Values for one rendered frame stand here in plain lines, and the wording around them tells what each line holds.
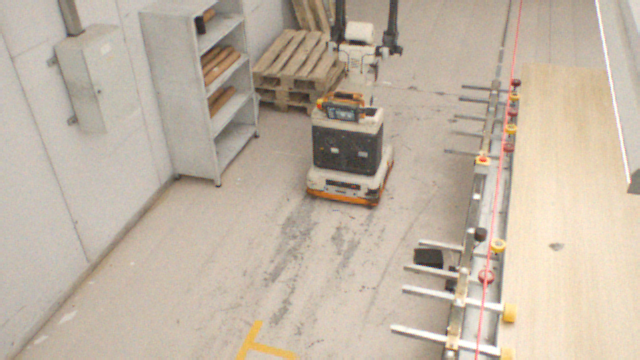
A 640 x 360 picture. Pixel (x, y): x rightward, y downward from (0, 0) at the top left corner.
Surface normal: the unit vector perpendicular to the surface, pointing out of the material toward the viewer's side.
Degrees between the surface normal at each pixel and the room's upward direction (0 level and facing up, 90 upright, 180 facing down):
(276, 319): 0
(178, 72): 90
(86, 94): 90
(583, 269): 0
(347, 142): 90
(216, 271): 0
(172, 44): 90
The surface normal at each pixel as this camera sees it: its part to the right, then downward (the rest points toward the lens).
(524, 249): -0.03, -0.80
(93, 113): -0.31, 0.57
